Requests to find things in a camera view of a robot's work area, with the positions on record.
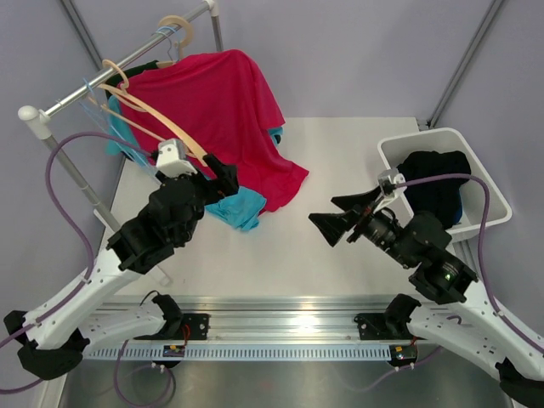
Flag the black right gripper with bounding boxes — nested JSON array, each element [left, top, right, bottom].
[[309, 185, 416, 269]]

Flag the black t shirt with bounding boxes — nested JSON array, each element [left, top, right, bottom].
[[397, 150, 471, 230]]

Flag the wooden hanger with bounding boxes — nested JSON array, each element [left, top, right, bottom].
[[156, 15, 194, 69], [99, 59, 207, 167]]

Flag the light blue wire hanger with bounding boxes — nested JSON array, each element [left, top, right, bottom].
[[79, 79, 156, 179]]

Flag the blue t shirt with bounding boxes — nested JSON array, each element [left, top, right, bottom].
[[451, 192, 463, 225]]

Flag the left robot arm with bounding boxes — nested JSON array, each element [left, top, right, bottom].
[[3, 154, 239, 381]]

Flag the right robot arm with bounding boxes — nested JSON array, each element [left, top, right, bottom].
[[309, 187, 543, 407]]

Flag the turquoise t shirt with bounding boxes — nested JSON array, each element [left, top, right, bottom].
[[108, 96, 283, 232]]

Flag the pink t shirt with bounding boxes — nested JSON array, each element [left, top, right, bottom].
[[128, 49, 309, 212]]

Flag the white plastic basket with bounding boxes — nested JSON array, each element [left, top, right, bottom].
[[378, 127, 513, 242]]

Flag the metal clothes rack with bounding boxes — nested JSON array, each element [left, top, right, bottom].
[[17, 0, 225, 286]]

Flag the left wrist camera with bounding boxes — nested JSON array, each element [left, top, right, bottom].
[[156, 139, 197, 179]]

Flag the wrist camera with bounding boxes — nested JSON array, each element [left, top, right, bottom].
[[374, 168, 406, 212], [156, 139, 197, 179]]

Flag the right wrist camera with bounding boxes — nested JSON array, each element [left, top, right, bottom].
[[374, 168, 406, 212]]

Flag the aluminium mounting rail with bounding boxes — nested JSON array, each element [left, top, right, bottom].
[[84, 295, 515, 362]]

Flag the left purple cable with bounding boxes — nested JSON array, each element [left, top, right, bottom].
[[0, 131, 161, 349]]

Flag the purple cable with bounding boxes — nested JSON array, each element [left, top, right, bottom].
[[393, 173, 544, 356], [0, 131, 161, 349]]

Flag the rear blue wire hanger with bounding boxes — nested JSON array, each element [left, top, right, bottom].
[[156, 25, 180, 63]]

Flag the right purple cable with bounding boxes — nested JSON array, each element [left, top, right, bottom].
[[393, 173, 544, 356]]

